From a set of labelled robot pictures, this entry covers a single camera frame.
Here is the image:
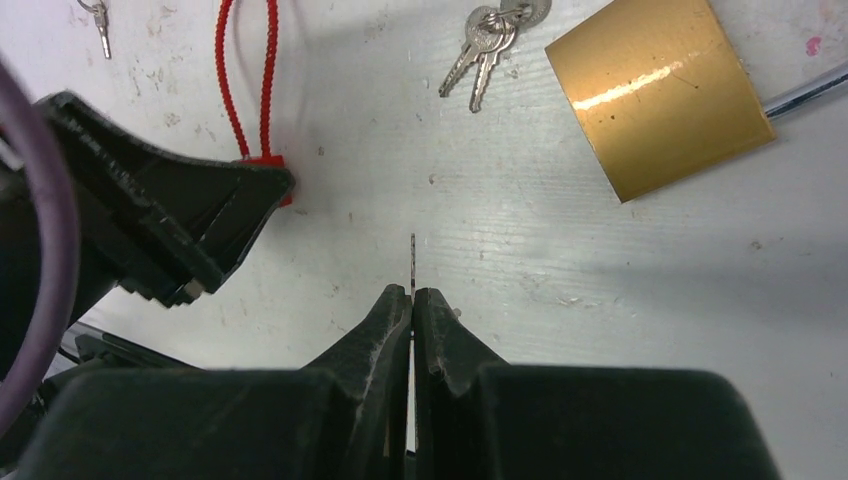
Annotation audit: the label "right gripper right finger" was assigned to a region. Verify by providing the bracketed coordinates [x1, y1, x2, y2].
[413, 288, 779, 479]

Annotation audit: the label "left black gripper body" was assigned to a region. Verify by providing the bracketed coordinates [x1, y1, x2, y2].
[0, 99, 121, 386]

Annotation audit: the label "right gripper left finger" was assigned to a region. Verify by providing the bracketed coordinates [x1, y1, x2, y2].
[16, 285, 412, 479]

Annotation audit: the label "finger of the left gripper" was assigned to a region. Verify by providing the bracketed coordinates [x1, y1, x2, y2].
[36, 91, 295, 308]

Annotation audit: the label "red cable padlock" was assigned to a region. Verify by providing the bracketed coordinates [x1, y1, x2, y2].
[214, 0, 286, 169]

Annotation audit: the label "blue lock keys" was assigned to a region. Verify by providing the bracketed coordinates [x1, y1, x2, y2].
[77, 0, 112, 60]

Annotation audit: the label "red lock keys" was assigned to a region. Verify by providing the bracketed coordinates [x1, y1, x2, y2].
[410, 232, 416, 298]

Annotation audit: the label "loose silver keys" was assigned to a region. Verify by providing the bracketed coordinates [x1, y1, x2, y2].
[438, 0, 552, 113]

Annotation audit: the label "brass padlock short shackle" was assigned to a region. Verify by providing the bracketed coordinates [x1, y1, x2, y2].
[546, 1, 847, 202]

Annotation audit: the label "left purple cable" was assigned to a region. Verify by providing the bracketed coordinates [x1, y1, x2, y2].
[0, 52, 82, 439]

